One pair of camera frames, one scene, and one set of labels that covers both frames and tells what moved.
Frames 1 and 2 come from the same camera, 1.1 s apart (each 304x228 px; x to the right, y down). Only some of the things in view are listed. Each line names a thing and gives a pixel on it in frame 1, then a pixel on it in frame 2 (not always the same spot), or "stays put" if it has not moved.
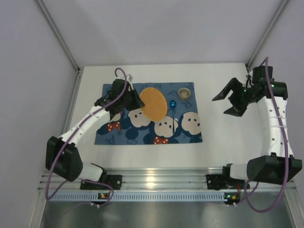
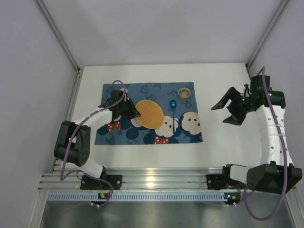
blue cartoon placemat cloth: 181,123 stays put
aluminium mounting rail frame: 158,179 stays put
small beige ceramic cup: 184,94 stays put
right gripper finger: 234,84 -> 233,95
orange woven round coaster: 156,105 -> 152,114
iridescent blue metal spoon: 173,104 stays put
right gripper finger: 237,109 -> 237,118
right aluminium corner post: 250,61 stays put
